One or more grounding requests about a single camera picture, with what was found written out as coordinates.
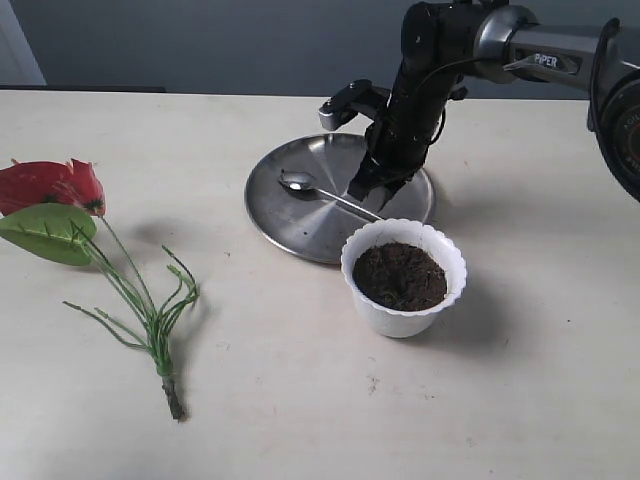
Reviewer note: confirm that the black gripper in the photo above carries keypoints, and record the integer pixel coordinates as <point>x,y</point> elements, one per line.
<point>400,137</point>

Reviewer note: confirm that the small metal spork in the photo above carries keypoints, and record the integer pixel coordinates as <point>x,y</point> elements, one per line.
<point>303,183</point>

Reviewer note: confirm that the artificial red anthurium plant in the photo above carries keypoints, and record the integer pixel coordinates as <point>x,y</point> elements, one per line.
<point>51,210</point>

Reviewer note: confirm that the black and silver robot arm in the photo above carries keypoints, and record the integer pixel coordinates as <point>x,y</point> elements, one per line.
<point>442,44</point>

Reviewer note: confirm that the dark brown potting soil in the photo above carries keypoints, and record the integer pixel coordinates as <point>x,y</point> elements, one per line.
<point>400,277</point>

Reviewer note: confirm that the white scalloped plastic pot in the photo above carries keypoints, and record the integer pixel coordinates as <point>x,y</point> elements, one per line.
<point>402,324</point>

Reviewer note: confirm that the round stainless steel plate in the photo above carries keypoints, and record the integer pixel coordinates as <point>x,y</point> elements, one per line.
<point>313,226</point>

